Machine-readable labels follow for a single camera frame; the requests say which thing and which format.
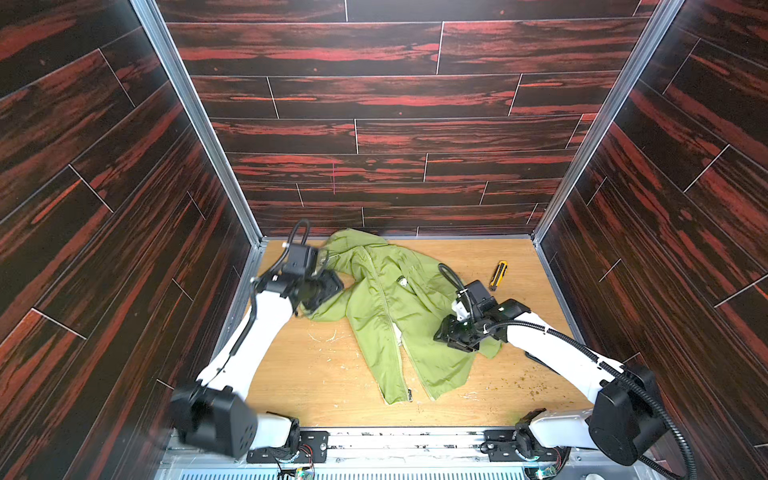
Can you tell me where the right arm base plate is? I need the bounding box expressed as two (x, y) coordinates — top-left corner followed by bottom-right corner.
(480, 428), (566, 463)

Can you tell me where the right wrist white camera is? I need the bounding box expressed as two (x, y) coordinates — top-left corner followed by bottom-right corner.
(451, 300), (472, 322)

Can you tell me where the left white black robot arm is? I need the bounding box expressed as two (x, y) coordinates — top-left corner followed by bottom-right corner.
(169, 218), (343, 461)

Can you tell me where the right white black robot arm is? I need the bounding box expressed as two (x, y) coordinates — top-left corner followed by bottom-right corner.
(434, 264), (698, 479)

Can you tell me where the yellow black utility knife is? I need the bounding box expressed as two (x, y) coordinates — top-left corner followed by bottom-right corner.
(489, 260), (508, 292)

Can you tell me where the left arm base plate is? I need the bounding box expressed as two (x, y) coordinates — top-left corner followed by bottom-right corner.
(246, 429), (330, 464)

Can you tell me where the green Snoopy zip jacket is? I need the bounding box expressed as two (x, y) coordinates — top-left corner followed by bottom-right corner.
(307, 229), (475, 405)

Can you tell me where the aluminium front rail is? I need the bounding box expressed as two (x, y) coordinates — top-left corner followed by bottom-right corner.
(155, 427), (657, 479)

